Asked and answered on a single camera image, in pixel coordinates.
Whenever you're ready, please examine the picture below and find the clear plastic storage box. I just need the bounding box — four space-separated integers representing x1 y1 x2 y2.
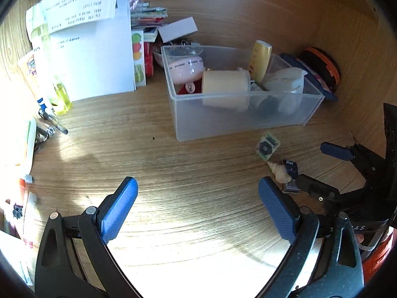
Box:
161 45 326 142

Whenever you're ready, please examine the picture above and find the fruit sticker sheet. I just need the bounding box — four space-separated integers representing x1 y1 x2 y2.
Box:
131 30 147 87

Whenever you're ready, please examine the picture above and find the white blank card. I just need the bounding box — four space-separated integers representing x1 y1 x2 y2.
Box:
158 17 199 43

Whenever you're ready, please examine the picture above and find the white tube orange cap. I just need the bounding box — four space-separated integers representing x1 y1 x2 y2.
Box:
17 175 39 249

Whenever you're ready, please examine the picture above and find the stack of small packets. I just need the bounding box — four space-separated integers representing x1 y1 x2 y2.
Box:
130 1 168 43

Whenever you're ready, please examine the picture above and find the person's right forearm orange sleeve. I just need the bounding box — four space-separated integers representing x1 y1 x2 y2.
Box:
361 229 395 281

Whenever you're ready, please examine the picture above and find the cream round container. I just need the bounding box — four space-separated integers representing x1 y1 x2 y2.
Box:
201 69 251 111

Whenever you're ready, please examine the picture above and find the yellow lotion bottle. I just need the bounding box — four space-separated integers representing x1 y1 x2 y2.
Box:
248 39 273 84

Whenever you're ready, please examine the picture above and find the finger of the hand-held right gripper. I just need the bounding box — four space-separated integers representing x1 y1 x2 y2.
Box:
320 142 385 187
298 174 351 213

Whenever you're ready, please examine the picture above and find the red velvet drawstring pouch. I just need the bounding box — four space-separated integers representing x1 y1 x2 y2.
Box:
174 81 204 96

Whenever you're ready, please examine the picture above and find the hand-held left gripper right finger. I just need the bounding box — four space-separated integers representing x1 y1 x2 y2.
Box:
257 176 364 298

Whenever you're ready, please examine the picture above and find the cream spiral seashell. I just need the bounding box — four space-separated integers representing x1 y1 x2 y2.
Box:
266 161 292 183

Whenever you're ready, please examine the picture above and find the orange and black round object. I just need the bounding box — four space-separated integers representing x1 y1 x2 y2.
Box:
280 52 339 102

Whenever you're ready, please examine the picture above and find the silver black pen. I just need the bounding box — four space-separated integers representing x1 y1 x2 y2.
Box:
38 107 69 136

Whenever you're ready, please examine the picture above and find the yellow spray bottle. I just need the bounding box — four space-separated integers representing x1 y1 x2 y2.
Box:
29 3 74 115

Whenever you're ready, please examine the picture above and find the white printed paper sheet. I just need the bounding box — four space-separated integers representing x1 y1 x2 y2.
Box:
25 0 136 102

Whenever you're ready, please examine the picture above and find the white drawstring pouch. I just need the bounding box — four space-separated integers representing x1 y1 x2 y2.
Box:
262 67 308 114

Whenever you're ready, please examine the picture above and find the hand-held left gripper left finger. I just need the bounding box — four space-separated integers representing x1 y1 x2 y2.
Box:
35 176 143 298

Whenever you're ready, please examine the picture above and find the wooden desktop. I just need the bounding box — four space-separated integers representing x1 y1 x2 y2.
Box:
0 42 388 298

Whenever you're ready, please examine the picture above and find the white green bottle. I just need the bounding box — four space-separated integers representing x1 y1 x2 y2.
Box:
12 118 38 176

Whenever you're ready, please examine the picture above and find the small red box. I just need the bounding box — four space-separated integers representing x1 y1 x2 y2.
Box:
143 42 155 78

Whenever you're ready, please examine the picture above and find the white ceramic bowl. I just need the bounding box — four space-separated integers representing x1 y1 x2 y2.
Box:
152 45 203 68

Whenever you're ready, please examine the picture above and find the small green packet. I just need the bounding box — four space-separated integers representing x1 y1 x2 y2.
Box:
255 132 281 162

